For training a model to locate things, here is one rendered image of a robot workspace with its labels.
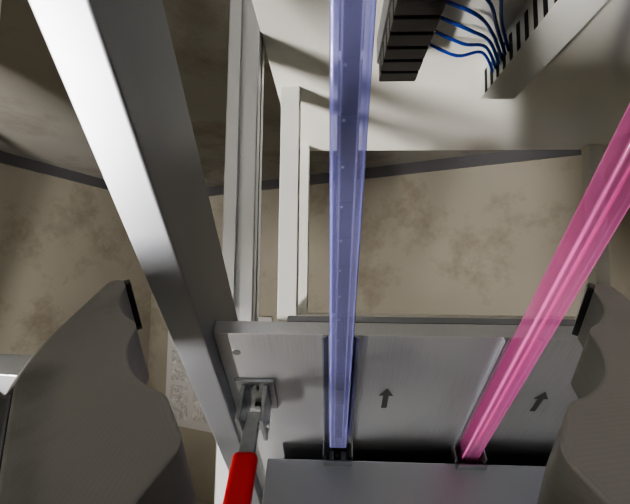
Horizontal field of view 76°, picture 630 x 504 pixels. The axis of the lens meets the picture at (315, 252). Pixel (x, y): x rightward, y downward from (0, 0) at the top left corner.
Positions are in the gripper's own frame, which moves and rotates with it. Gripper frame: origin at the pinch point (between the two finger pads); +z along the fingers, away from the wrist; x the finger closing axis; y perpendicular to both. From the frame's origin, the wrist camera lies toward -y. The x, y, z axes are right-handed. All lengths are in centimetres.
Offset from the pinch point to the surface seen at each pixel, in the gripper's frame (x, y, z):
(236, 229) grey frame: -12.4, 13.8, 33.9
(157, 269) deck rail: -9.2, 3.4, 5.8
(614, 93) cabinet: 46, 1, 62
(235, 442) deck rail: -8.4, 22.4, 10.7
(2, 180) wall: -235, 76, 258
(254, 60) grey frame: -10.5, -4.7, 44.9
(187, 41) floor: -57, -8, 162
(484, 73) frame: 21, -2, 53
